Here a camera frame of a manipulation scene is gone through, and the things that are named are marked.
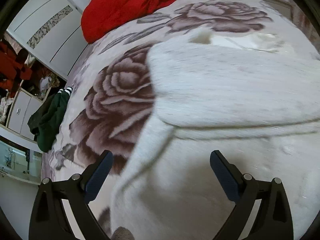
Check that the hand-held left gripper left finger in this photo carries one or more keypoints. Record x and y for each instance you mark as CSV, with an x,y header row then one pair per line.
x,y
100,177

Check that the white fuzzy sweater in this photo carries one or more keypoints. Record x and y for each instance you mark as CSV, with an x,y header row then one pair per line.
x,y
215,120

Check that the red quilt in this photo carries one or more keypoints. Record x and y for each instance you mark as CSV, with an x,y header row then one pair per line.
x,y
125,7

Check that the red clothes pile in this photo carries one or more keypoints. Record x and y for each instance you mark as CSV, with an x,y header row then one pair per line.
x,y
12,65

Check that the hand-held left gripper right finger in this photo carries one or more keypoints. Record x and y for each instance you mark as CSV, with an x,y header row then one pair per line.
x,y
223,177

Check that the floral rose blanket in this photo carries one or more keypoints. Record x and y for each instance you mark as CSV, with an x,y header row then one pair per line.
x,y
112,100

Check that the white wardrobe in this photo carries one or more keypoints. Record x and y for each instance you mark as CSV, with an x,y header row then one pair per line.
x,y
47,30

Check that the dark green garment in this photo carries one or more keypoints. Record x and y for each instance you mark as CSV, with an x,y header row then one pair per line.
x,y
48,118

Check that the white cabinet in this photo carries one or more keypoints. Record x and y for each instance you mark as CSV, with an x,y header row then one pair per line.
x,y
22,115

